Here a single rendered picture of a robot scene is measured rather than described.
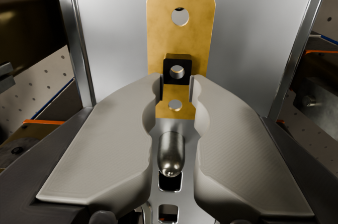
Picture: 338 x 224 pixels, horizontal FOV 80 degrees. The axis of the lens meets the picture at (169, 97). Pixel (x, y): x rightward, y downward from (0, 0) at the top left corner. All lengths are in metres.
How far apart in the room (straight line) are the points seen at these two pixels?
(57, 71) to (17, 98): 0.17
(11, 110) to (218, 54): 0.69
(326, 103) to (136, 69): 0.18
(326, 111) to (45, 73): 0.61
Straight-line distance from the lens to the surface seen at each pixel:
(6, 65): 0.20
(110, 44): 0.21
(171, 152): 0.22
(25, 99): 0.73
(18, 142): 0.34
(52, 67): 0.63
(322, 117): 0.25
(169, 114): 0.15
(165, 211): 0.40
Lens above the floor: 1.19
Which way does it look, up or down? 59 degrees down
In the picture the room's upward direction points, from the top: 174 degrees counter-clockwise
